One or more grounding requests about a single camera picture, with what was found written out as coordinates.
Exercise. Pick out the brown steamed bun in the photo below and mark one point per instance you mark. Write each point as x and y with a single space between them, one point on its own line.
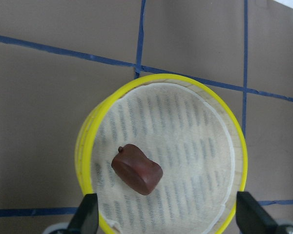
136 170

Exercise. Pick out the white mesh steamer liner cloth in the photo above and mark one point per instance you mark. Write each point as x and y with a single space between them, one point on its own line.
179 130

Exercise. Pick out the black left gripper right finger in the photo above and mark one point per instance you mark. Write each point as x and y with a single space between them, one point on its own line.
251 218

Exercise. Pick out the yellow-rimmed steamer layer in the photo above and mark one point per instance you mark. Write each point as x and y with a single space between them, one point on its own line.
90 127

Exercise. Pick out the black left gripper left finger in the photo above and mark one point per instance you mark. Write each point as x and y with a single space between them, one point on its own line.
86 218

